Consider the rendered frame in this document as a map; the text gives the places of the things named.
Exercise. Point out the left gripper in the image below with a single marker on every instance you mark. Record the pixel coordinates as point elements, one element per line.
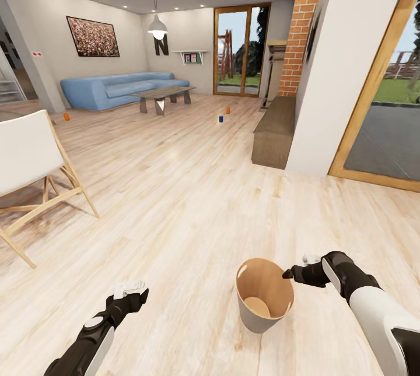
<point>128,304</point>

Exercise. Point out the door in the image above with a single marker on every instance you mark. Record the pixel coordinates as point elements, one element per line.
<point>381,143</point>
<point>240,37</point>

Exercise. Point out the breakfast table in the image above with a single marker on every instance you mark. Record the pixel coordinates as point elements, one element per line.
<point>6,116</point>

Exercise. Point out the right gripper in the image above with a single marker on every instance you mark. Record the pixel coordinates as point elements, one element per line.
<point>304,275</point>

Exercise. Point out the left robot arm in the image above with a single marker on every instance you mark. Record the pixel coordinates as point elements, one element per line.
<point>85,356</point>

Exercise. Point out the trash can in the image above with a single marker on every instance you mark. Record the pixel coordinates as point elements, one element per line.
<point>264,296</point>

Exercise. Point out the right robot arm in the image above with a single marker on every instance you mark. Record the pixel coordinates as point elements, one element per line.
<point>393,332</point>

